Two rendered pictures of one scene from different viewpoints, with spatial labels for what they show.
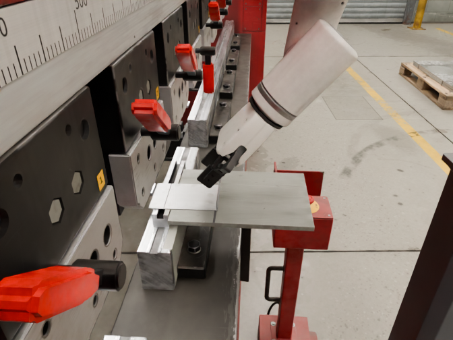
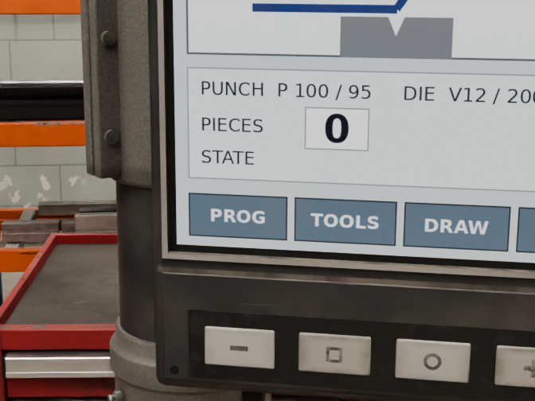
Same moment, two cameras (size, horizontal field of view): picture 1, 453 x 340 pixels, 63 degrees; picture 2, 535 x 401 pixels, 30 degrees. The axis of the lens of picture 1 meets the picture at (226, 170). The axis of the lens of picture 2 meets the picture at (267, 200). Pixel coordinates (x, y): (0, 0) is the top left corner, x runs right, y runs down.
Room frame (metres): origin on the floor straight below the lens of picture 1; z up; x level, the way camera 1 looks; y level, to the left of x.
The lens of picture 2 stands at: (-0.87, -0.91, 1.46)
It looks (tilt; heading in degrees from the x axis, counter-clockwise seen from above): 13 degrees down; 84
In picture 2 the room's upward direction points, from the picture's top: straight up
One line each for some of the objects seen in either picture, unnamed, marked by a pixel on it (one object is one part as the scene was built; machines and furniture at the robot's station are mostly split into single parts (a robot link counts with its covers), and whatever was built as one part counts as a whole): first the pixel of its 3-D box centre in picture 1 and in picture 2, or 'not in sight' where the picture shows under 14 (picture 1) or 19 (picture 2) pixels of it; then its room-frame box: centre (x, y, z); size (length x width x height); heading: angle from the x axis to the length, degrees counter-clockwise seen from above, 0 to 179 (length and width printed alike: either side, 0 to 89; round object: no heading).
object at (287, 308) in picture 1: (289, 286); not in sight; (0.91, -0.22, 0.39); 0.05 x 0.05 x 0.54; 86
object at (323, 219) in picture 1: (300, 204); not in sight; (0.91, -0.22, 0.75); 0.20 x 0.16 x 0.18; 176
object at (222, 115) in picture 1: (220, 120); not in sight; (1.22, 0.02, 0.89); 0.30 x 0.05 x 0.03; 176
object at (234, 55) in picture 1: (232, 59); not in sight; (2.01, -0.03, 0.89); 0.30 x 0.05 x 0.03; 176
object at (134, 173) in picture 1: (111, 119); not in sight; (0.39, 0.13, 1.26); 0.15 x 0.09 x 0.17; 176
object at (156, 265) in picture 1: (175, 206); not in sight; (0.67, 0.11, 0.92); 0.39 x 0.06 x 0.10; 176
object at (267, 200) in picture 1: (241, 196); not in sight; (0.61, -0.03, 1.00); 0.26 x 0.18 x 0.01; 86
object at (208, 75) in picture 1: (205, 70); not in sight; (0.77, 0.04, 1.20); 0.04 x 0.02 x 0.10; 86
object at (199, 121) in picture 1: (220, 60); not in sight; (1.88, 0.03, 0.92); 1.67 x 0.06 x 0.10; 176
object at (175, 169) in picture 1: (170, 190); not in sight; (0.64, 0.12, 0.98); 0.20 x 0.03 x 0.03; 176
